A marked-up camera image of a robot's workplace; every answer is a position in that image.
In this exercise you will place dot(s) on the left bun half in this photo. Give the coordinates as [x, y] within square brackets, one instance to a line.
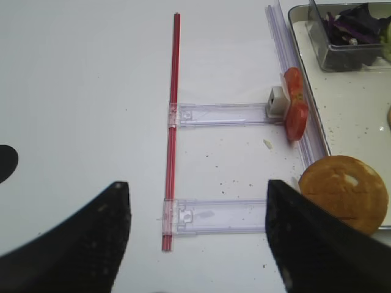
[348, 189]

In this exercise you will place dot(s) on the clear plastic container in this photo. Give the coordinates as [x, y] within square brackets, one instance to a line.
[348, 57]

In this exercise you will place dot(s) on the shredded purple cabbage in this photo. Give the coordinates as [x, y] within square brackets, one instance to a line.
[354, 26]

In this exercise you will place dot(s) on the white metal tray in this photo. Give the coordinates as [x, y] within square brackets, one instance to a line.
[349, 85]

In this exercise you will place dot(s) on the clear crossbar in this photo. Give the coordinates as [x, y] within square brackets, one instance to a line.
[182, 115]
[183, 217]

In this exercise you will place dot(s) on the left red rod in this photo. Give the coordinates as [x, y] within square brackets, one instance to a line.
[172, 129]

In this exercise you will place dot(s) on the left lower clear crossbar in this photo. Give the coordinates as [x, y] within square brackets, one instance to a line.
[183, 217]

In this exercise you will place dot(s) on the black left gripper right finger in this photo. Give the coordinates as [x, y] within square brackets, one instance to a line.
[316, 252]

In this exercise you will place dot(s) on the green lettuce leaves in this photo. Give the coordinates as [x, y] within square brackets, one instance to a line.
[385, 40]

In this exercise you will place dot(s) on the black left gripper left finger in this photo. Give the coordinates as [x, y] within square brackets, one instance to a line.
[82, 254]

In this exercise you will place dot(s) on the white support block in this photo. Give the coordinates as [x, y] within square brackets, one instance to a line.
[278, 103]

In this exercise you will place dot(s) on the upright tomato slice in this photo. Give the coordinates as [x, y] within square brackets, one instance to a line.
[296, 118]

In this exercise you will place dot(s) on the left upper clear crossbar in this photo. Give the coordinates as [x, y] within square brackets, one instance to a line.
[182, 115]

